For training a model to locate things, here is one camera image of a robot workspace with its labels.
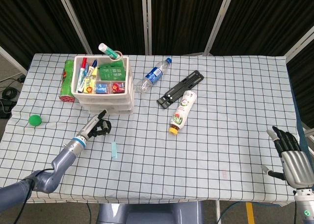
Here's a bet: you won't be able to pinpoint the clear plastic tray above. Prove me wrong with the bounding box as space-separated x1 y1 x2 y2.
84 103 134 111

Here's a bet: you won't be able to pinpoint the white drink bottle yellow cap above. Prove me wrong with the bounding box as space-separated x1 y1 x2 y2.
168 90 198 136

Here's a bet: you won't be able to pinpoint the red capped whiteboard marker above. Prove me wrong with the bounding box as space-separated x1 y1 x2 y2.
77 57 88 93

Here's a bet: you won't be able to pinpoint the blue candy packet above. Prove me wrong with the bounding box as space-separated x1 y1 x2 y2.
95 83 108 94

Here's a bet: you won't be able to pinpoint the white drawer organizer box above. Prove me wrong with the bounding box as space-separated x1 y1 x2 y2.
70 55 135 115

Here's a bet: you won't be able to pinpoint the white table leg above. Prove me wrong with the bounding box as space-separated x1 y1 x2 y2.
215 200 222 224

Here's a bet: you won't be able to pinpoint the blue capped whiteboard marker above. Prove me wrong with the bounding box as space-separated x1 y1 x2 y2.
84 58 98 80

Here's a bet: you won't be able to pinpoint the white green glue stick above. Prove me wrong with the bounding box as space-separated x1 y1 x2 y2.
98 43 117 59

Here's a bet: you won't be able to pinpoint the green tea packets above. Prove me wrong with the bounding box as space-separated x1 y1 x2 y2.
98 59 126 82

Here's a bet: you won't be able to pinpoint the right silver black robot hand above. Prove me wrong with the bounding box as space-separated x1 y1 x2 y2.
261 126 314 190

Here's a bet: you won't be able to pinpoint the yellow candy packet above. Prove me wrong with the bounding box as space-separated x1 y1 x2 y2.
83 77 96 94

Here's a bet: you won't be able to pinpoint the clear water bottle blue label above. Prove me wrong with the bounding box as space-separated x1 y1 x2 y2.
136 57 172 94

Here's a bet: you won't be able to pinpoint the blue floor cable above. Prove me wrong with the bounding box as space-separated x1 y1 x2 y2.
218 200 280 224

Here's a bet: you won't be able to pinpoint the red candy packet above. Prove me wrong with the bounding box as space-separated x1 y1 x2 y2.
111 82 126 93

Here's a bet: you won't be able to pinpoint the green ball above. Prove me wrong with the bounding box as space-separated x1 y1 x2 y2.
28 114 43 127

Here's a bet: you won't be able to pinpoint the black folding screen panel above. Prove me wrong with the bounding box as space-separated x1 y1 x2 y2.
0 0 93 75
286 25 314 136
203 0 314 60
55 0 148 55
146 0 236 56

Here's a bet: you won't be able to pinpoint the green cylindrical snack can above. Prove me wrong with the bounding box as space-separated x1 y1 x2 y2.
59 59 76 102

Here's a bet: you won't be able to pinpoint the black coiled cable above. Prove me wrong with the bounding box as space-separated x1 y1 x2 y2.
1 87 20 99

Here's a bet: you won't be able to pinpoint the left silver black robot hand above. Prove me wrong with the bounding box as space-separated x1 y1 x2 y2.
78 109 112 139

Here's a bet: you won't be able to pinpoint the checkered light blue tablecloth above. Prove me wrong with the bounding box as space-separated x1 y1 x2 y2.
0 53 306 207

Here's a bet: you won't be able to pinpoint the black folding stand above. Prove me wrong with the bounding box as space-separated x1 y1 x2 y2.
157 70 206 109

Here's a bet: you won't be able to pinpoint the black power adapter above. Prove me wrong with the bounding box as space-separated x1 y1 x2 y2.
0 98 17 119

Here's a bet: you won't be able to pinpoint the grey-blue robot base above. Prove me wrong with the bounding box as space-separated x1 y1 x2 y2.
97 200 204 224

